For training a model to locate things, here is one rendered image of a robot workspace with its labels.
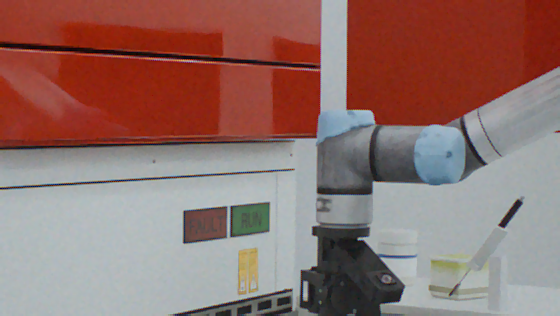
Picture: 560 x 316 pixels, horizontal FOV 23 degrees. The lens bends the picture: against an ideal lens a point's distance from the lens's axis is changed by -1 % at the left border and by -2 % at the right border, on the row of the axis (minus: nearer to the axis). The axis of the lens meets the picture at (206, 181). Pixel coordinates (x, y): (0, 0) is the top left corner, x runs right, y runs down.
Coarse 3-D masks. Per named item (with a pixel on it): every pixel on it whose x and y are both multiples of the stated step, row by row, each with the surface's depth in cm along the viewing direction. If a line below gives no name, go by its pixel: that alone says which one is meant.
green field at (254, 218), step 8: (240, 208) 207; (248, 208) 209; (256, 208) 211; (264, 208) 213; (240, 216) 207; (248, 216) 209; (256, 216) 211; (264, 216) 214; (240, 224) 207; (248, 224) 209; (256, 224) 212; (264, 224) 214; (240, 232) 208; (248, 232) 209
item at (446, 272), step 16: (432, 256) 222; (448, 256) 221; (464, 256) 221; (432, 272) 222; (448, 272) 219; (464, 272) 218; (480, 272) 220; (432, 288) 222; (448, 288) 219; (464, 288) 218; (480, 288) 220
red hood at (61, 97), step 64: (0, 0) 151; (64, 0) 161; (128, 0) 172; (192, 0) 185; (256, 0) 200; (320, 0) 217; (0, 64) 152; (64, 64) 162; (128, 64) 173; (192, 64) 186; (256, 64) 202; (320, 64) 218; (0, 128) 152; (64, 128) 162; (128, 128) 174; (192, 128) 186; (256, 128) 201
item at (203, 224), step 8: (192, 216) 196; (200, 216) 198; (208, 216) 199; (216, 216) 201; (224, 216) 203; (192, 224) 196; (200, 224) 198; (208, 224) 200; (216, 224) 201; (224, 224) 203; (192, 232) 196; (200, 232) 198; (208, 232) 200; (216, 232) 202; (224, 232) 203
